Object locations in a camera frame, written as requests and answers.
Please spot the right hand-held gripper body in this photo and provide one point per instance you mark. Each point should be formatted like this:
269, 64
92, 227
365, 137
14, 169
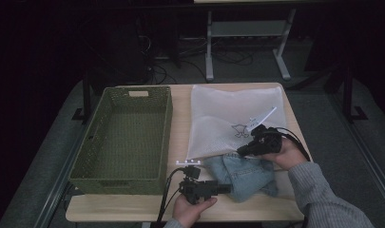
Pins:
266, 141

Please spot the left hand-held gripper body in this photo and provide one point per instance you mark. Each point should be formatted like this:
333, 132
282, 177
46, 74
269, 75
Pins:
196, 188

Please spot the light blue denim jeans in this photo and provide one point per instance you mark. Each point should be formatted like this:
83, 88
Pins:
244, 177

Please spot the white mesh laundry bag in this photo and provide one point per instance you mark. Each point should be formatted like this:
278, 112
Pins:
221, 107

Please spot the green woven basket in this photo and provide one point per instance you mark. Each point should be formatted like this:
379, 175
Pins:
123, 142

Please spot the person's left hand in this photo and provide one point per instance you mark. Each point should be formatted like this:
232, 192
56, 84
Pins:
188, 210

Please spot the person's right hand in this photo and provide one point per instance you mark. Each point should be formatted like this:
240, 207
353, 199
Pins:
288, 155

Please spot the black metal stand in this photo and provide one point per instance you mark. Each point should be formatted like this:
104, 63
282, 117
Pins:
86, 95
348, 95

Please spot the white metal desk frame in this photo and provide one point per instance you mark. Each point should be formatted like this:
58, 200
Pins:
209, 47

